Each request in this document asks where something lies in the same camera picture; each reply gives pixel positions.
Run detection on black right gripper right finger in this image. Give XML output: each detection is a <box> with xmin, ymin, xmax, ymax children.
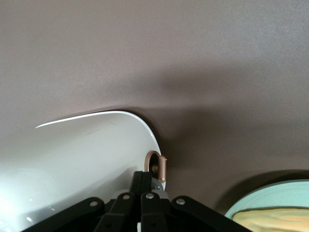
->
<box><xmin>141</xmin><ymin>171</ymin><xmax>252</xmax><ymax>232</ymax></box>

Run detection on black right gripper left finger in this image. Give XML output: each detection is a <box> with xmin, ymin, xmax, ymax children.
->
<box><xmin>24</xmin><ymin>171</ymin><xmax>145</xmax><ymax>232</ymax></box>

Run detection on white two-slot toaster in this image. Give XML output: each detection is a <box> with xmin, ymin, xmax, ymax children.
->
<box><xmin>0</xmin><ymin>110</ymin><xmax>169</xmax><ymax>232</ymax></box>

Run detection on pale green round plate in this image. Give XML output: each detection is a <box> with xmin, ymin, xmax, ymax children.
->
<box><xmin>224</xmin><ymin>181</ymin><xmax>309</xmax><ymax>232</ymax></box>

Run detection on triangular golden bread piece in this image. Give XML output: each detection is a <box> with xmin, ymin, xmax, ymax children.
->
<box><xmin>233</xmin><ymin>205</ymin><xmax>309</xmax><ymax>232</ymax></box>

